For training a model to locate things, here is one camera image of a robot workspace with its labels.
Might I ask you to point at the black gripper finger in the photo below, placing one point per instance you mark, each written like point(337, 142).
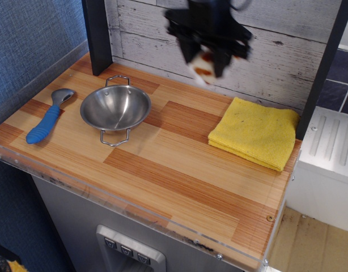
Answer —
point(189, 48)
point(221, 59)

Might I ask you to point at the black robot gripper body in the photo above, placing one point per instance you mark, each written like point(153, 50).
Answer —
point(210, 24)

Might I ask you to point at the white brown plush toy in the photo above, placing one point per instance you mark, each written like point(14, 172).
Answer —
point(202, 68)

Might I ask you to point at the yellow folded cloth napkin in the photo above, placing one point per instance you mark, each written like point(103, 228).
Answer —
point(262, 135)

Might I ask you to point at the white toy kitchen cabinet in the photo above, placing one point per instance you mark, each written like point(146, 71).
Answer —
point(319, 185)

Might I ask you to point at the clear acrylic table edge guard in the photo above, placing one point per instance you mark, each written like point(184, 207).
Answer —
point(77, 208)

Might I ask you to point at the grey toy fridge dispenser panel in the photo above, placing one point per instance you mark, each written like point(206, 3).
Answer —
point(122, 253)

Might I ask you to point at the dark left vertical post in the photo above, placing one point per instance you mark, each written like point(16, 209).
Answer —
point(95, 18)

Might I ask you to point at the dark vertical post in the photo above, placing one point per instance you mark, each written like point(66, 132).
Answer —
point(324, 67)
point(95, 18)

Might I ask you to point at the stainless steel bowl with handles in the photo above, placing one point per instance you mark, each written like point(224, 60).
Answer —
point(118, 106)

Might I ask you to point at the dark right vertical post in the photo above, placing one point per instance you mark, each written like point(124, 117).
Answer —
point(324, 67)

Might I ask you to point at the blue handled ice cream scoop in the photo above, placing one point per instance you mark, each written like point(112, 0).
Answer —
point(42, 130)

